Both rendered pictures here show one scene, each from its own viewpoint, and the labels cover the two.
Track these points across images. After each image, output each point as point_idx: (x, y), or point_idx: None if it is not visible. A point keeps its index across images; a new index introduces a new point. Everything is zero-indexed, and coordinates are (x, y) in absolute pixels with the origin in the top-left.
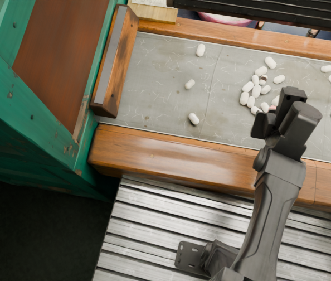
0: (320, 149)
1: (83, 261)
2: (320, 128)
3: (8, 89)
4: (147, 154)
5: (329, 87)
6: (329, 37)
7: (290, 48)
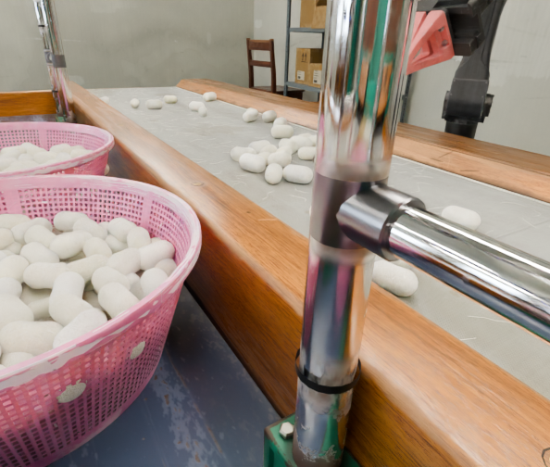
0: None
1: None
2: (536, 235)
3: None
4: None
5: None
6: (150, 427)
7: None
